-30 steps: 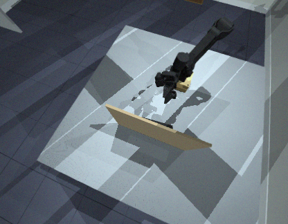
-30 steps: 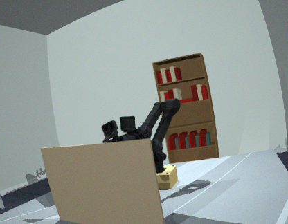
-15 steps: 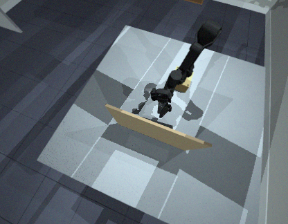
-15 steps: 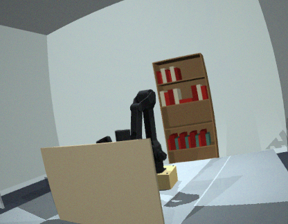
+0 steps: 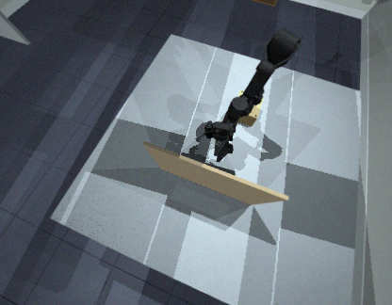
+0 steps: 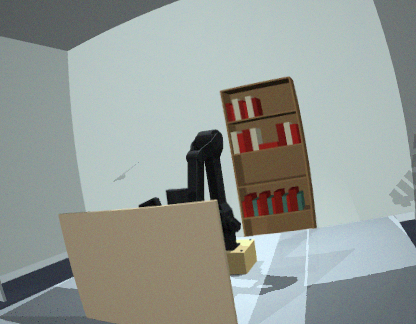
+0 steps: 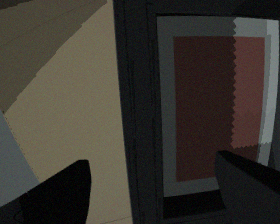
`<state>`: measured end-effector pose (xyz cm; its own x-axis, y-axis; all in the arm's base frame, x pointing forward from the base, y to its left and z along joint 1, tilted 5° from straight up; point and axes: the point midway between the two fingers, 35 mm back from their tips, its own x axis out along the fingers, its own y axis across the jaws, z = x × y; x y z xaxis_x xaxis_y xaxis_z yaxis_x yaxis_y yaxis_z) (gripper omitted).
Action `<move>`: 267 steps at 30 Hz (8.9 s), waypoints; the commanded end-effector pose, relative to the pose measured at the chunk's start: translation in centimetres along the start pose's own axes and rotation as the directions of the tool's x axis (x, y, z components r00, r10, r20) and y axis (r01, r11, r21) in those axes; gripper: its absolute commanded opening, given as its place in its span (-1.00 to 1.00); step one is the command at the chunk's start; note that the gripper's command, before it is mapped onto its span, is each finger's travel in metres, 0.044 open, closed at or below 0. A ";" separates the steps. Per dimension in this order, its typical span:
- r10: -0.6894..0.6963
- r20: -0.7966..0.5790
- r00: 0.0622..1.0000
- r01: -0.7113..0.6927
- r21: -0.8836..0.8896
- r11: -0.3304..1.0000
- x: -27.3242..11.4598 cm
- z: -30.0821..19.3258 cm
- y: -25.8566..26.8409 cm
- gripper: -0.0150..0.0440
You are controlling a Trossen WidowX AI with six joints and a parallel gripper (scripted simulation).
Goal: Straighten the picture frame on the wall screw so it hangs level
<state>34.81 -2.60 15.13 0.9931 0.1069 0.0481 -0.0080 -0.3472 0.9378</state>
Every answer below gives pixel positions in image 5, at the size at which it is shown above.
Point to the black picture frame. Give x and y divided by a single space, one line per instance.
220 168

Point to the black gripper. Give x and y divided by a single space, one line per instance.
226 128

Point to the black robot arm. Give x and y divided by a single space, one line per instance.
281 48

